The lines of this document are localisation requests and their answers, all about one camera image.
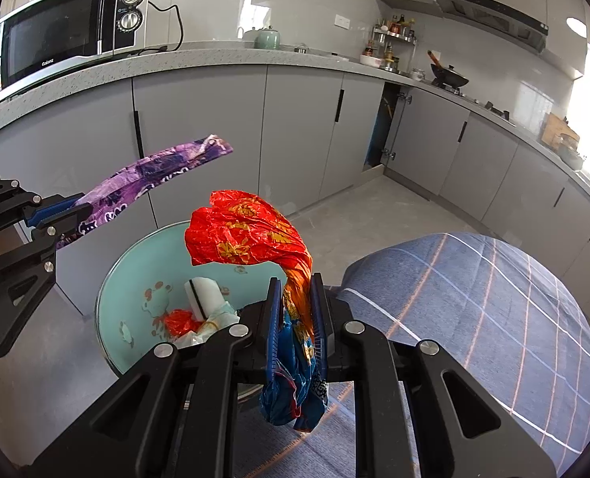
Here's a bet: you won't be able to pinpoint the white sponge with black stripe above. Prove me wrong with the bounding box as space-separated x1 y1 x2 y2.
183 276 226 320

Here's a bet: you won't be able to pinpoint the grey base cabinets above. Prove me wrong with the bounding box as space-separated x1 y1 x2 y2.
0 47 590 319

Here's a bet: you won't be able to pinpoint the red plastic bag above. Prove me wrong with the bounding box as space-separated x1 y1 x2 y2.
163 309 203 342

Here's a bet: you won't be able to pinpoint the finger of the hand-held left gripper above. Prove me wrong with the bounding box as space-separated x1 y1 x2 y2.
0 178 85 236
0 226 61 280

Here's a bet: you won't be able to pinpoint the large mixing bowl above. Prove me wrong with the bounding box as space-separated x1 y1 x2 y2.
559 139 585 170

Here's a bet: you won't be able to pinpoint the spice rack with bottles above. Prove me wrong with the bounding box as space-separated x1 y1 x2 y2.
362 14 418 71

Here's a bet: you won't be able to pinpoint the teal patterned bin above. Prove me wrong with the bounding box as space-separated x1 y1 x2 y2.
95 220 296 376

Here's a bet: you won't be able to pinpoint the white plastic bag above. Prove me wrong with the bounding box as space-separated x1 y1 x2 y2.
178 301 241 347

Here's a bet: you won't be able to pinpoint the teal kettle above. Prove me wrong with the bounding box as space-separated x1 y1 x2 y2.
253 26 282 51

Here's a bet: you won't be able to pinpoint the metal spice rack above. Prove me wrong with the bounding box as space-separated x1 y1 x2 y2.
361 27 419 73

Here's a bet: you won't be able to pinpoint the gas stove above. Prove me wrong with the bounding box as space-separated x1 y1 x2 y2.
432 82 517 121

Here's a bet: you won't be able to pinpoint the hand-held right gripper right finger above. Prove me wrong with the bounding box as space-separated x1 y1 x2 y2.
311 273 557 478

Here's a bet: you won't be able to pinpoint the wooden cutting board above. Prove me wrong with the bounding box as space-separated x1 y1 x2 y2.
541 112 580 153

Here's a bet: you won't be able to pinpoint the black wok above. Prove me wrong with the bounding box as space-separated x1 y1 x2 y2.
427 50 470 88

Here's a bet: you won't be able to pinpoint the black range hood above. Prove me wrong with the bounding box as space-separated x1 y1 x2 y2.
428 0 549 53

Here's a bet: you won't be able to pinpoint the black microwave cable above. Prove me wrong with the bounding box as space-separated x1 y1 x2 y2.
126 2 185 57

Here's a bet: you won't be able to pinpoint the blue plaid tablecloth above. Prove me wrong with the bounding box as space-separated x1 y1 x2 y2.
235 231 590 478

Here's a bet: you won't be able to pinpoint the red and blue plastic wrapper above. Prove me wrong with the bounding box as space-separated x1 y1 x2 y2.
184 190 332 433

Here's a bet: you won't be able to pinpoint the purple plastic wrapper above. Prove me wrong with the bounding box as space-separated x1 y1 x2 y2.
56 134 235 250

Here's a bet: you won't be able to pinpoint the silver and black microwave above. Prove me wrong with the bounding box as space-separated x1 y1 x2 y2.
0 0 154 105

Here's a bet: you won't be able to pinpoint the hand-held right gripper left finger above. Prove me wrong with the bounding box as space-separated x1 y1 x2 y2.
14 278 283 478

